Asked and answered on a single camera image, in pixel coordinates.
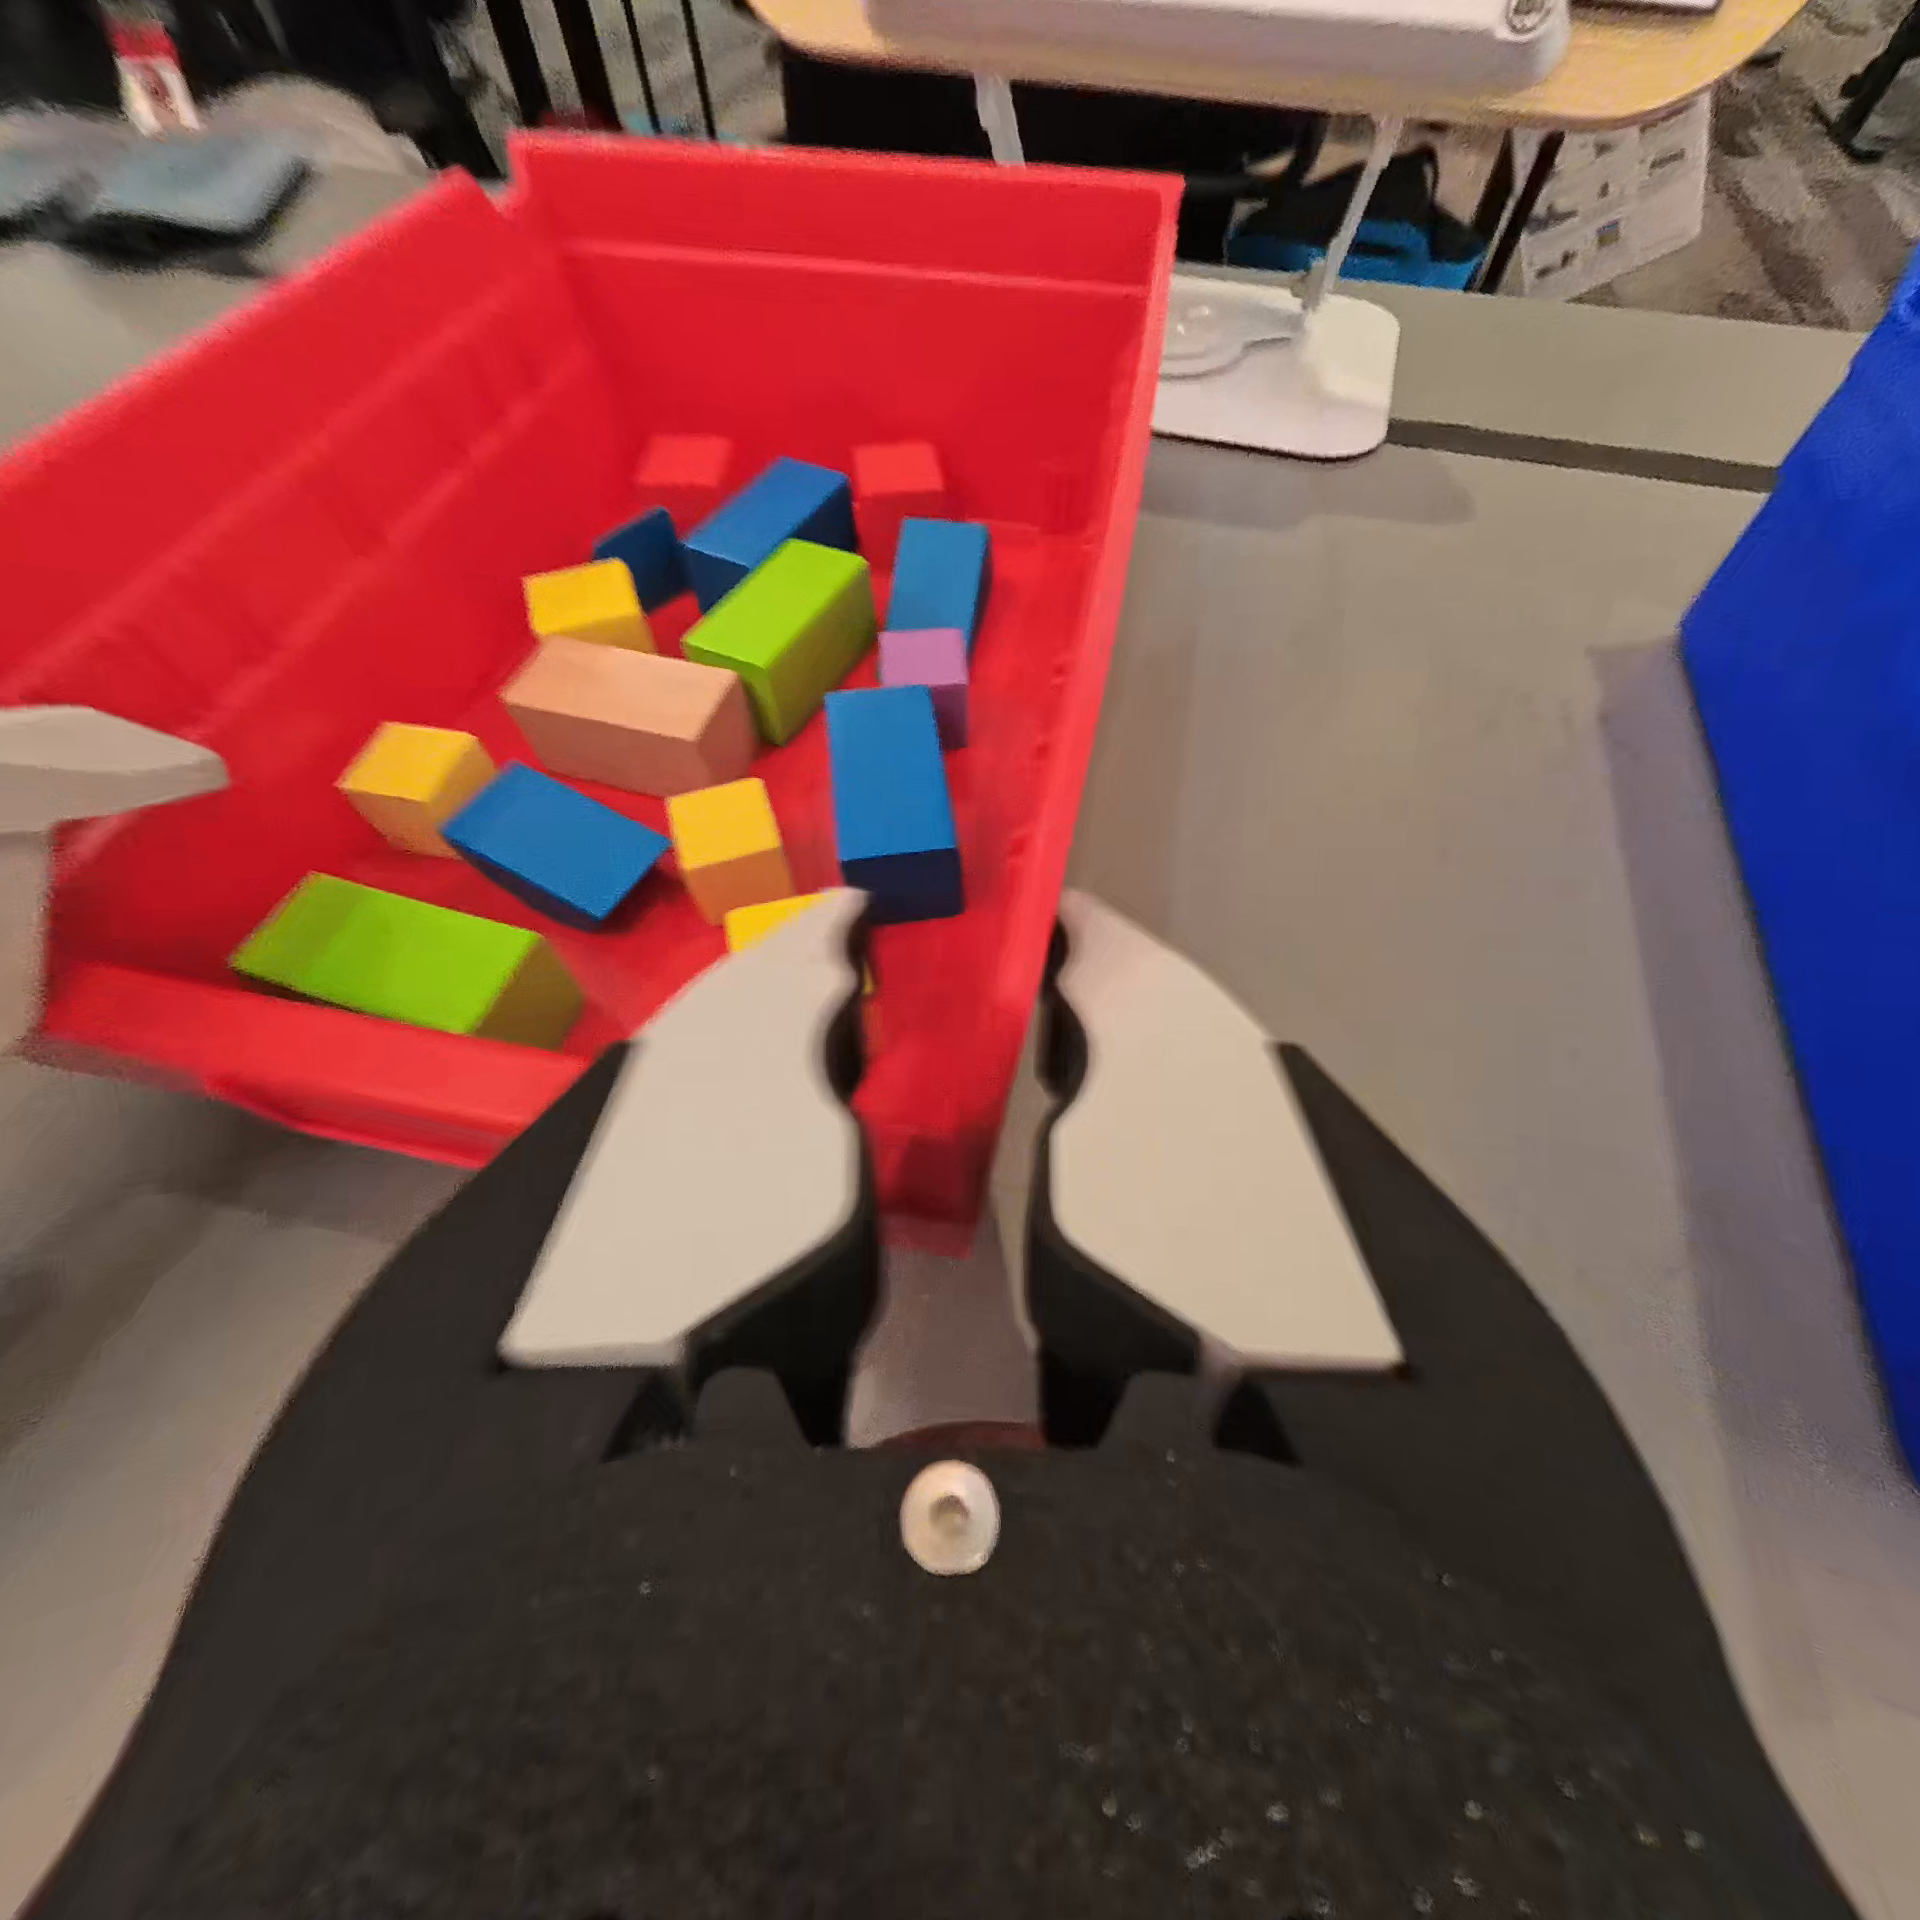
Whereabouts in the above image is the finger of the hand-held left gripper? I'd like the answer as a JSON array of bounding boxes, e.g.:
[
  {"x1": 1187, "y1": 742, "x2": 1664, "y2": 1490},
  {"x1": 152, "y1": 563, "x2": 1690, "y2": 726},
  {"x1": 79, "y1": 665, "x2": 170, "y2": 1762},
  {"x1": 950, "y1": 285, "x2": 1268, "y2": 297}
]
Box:
[{"x1": 0, "y1": 709, "x2": 231, "y2": 838}]

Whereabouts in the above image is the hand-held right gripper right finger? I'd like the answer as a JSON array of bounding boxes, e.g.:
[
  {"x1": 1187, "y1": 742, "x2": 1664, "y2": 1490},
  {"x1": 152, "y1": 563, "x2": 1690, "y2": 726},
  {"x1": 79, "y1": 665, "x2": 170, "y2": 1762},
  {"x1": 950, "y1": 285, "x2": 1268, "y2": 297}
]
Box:
[{"x1": 1022, "y1": 891, "x2": 1406, "y2": 1398}]

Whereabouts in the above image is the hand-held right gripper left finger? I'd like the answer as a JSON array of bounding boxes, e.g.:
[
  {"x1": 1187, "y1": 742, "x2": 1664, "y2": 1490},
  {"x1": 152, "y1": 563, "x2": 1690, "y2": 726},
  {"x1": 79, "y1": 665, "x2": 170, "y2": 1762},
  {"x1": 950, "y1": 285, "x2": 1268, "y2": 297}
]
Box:
[{"x1": 504, "y1": 902, "x2": 880, "y2": 1398}]

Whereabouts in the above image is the red plastic bin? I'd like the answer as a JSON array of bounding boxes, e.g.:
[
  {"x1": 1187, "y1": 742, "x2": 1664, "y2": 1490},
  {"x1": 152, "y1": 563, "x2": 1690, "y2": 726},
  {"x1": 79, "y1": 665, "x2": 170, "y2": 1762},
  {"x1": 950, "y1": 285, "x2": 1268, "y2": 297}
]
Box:
[{"x1": 0, "y1": 131, "x2": 1187, "y2": 1222}]

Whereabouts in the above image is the pile of coloured wooden blocks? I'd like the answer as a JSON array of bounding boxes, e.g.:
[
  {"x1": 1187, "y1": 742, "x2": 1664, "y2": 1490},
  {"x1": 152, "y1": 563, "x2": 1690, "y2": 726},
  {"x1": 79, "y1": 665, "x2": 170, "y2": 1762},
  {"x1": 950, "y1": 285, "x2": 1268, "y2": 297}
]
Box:
[{"x1": 231, "y1": 438, "x2": 995, "y2": 1047}]

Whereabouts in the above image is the blue plastic bin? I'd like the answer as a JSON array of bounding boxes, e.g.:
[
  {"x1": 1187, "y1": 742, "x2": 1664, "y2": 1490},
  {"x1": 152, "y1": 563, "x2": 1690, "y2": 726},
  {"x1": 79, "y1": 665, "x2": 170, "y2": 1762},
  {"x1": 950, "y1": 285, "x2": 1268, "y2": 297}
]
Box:
[{"x1": 1680, "y1": 256, "x2": 1920, "y2": 1480}]

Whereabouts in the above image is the grey desk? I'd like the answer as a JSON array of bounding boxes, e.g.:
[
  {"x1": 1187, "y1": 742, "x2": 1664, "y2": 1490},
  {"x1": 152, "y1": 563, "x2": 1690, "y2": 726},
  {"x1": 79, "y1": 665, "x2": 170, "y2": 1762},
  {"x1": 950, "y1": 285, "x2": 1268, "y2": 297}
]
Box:
[{"x1": 0, "y1": 151, "x2": 1920, "y2": 1920}]

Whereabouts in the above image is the white board stand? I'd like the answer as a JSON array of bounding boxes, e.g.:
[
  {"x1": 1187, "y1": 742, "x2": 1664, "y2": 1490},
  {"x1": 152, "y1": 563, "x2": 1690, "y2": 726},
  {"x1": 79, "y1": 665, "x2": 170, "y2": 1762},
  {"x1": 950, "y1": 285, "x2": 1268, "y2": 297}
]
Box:
[{"x1": 976, "y1": 75, "x2": 1406, "y2": 463}]

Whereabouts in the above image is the blue floor tub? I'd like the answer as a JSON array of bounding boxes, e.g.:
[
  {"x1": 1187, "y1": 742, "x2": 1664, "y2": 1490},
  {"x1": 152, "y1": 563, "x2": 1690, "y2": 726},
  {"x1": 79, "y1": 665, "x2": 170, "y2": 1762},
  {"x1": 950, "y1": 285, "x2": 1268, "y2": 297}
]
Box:
[{"x1": 1232, "y1": 167, "x2": 1492, "y2": 297}]

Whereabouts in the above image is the white floor sign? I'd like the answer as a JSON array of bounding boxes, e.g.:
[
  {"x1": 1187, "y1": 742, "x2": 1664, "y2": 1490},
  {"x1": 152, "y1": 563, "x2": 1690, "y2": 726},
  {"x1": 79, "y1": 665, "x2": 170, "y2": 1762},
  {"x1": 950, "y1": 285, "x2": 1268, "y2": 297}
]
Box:
[{"x1": 1492, "y1": 91, "x2": 1720, "y2": 301}]

